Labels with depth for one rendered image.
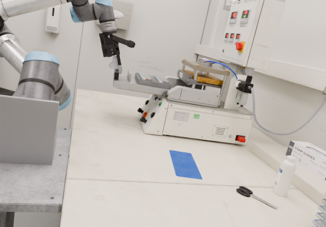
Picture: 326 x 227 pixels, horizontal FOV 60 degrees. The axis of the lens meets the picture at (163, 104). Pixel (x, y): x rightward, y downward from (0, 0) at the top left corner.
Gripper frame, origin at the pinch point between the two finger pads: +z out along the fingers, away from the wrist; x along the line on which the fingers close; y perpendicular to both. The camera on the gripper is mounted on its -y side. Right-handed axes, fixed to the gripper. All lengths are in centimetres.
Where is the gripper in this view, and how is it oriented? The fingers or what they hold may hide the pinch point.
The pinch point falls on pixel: (121, 71)
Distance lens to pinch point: 144.3
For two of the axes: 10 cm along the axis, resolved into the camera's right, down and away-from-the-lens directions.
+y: -9.7, 1.9, -1.2
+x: 1.7, 2.6, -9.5
